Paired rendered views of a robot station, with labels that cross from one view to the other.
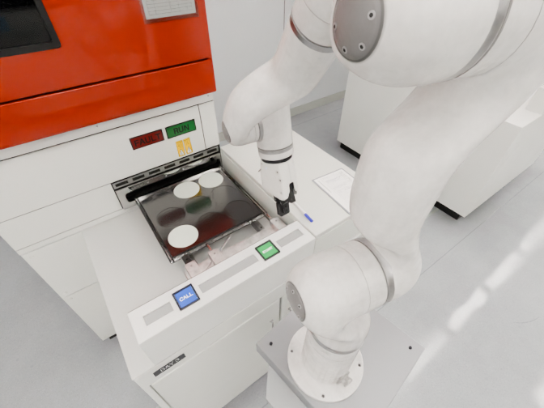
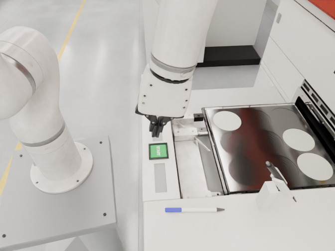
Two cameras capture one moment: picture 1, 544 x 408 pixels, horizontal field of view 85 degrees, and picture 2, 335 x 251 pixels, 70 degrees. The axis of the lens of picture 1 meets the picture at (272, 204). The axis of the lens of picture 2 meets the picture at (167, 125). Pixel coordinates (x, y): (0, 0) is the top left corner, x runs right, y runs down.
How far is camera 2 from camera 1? 0.88 m
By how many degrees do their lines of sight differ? 76
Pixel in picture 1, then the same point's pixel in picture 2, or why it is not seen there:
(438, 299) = not seen: outside the picture
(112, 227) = (273, 99)
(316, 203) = (194, 241)
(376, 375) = (22, 191)
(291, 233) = (166, 183)
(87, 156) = (315, 43)
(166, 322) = not seen: hidden behind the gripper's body
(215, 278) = not seen: hidden behind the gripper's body
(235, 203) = (257, 173)
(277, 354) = (91, 142)
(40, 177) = (294, 30)
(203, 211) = (254, 142)
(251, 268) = (149, 133)
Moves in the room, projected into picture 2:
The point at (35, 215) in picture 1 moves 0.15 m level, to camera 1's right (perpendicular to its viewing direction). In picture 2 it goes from (276, 50) to (268, 65)
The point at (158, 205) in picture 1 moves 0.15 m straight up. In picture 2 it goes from (277, 114) to (293, 81)
